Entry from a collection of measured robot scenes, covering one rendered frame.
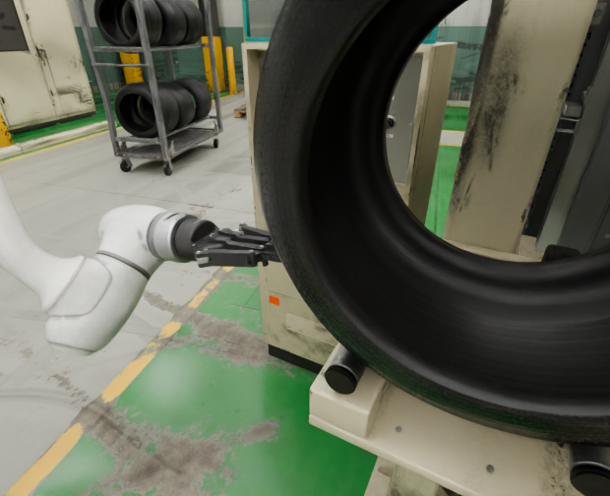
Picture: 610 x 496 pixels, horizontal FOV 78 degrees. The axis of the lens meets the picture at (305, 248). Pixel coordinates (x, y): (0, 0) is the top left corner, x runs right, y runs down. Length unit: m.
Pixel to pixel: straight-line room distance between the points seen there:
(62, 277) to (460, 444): 0.64
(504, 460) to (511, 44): 0.58
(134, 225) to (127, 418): 1.12
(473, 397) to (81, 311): 0.57
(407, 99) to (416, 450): 0.84
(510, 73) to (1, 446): 1.88
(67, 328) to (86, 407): 1.16
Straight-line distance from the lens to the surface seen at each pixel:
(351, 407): 0.55
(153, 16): 4.11
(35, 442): 1.82
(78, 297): 0.69
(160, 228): 0.69
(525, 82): 0.69
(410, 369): 0.44
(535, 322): 0.66
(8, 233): 0.71
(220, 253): 0.59
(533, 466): 0.64
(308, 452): 1.52
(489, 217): 0.74
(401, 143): 1.13
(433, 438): 0.61
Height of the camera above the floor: 1.30
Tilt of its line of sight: 30 degrees down
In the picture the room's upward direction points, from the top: straight up
